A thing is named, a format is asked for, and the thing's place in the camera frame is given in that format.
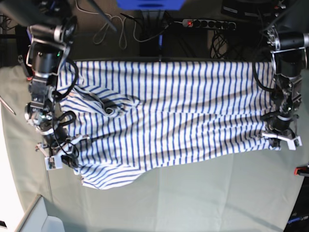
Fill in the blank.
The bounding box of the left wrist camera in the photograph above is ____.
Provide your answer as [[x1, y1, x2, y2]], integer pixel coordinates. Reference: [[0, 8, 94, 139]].
[[287, 136, 302, 150]]

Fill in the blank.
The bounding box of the white bin at corner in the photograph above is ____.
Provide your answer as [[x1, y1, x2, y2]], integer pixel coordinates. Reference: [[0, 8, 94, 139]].
[[15, 194, 65, 232]]

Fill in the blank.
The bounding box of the blue white striped t-shirt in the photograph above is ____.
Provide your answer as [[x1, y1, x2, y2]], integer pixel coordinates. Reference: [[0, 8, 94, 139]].
[[60, 61, 275, 190]]

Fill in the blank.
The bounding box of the red clamp at table left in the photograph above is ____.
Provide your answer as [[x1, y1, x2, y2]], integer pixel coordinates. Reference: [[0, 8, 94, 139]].
[[17, 55, 33, 82]]

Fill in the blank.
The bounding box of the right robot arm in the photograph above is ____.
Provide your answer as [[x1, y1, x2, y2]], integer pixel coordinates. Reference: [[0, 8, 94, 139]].
[[25, 0, 85, 170]]

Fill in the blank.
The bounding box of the blue box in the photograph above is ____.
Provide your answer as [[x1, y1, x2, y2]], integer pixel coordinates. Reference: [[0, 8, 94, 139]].
[[116, 0, 185, 11]]

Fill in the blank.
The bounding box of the red clamp at table right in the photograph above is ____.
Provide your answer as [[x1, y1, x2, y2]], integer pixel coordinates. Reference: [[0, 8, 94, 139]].
[[294, 166, 309, 177]]

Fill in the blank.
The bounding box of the green table cloth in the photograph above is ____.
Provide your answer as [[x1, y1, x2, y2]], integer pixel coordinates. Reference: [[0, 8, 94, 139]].
[[0, 66, 309, 232]]

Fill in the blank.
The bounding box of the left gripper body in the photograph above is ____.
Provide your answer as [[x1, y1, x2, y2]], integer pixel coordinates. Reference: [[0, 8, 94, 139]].
[[262, 129, 297, 143]]

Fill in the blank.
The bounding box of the red clamp at table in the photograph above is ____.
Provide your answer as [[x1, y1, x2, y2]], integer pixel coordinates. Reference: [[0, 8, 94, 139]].
[[294, 166, 309, 177], [17, 55, 33, 82]]

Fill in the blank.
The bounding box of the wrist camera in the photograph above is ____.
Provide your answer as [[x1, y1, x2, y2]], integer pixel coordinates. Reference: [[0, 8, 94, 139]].
[[287, 136, 302, 150], [44, 156, 63, 171]]

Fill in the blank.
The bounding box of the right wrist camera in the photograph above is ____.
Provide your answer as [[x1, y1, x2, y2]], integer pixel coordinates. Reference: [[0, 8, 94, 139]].
[[44, 156, 63, 171]]

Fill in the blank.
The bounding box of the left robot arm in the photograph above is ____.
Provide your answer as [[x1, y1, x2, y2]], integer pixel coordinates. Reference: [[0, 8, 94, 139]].
[[252, 0, 309, 150]]

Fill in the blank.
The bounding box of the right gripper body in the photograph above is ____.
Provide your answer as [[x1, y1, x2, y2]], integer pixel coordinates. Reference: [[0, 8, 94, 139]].
[[35, 135, 90, 159]]

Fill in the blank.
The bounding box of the black power strip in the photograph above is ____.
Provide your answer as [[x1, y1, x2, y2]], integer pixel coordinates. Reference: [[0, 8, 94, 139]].
[[182, 19, 237, 31]]

